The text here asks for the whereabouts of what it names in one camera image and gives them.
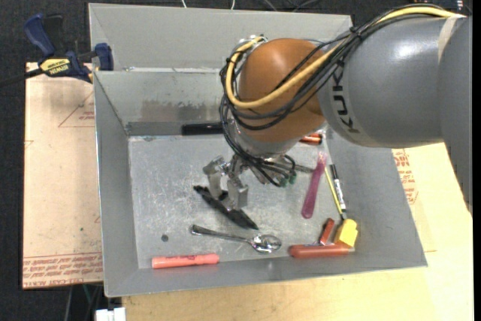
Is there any small red-brown marker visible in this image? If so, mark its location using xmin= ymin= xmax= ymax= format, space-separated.
xmin=319 ymin=217 xmax=336 ymax=247

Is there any orange and black marker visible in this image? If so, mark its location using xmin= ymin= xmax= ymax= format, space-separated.
xmin=298 ymin=133 xmax=324 ymax=146

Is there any grey metal bin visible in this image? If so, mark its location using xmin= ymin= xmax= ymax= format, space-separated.
xmin=88 ymin=2 xmax=428 ymax=298

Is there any pink translucent plastic spoon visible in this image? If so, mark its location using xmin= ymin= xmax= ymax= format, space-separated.
xmin=301 ymin=151 xmax=328 ymax=220

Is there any black plastic knife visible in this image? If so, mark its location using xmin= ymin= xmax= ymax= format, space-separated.
xmin=192 ymin=184 xmax=260 ymax=231

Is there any black white yellow marker pen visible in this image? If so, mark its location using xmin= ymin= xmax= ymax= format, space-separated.
xmin=324 ymin=163 xmax=348 ymax=220

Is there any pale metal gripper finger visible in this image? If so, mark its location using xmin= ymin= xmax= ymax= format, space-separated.
xmin=203 ymin=156 xmax=227 ymax=199
xmin=226 ymin=177 xmax=250 ymax=209

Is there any orange-red toy sausage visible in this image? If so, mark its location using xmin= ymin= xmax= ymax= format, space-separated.
xmin=288 ymin=244 xmax=351 ymax=259

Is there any brown cardboard board red print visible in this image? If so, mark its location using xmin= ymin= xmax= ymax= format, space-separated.
xmin=22 ymin=62 xmax=439 ymax=290

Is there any shiny metal spoon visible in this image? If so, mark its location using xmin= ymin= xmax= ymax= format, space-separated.
xmin=190 ymin=224 xmax=283 ymax=254

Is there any coral pink marker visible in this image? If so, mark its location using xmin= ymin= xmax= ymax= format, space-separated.
xmin=151 ymin=253 xmax=221 ymax=270

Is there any yellow block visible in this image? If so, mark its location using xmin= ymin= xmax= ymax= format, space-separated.
xmin=334 ymin=218 xmax=359 ymax=249

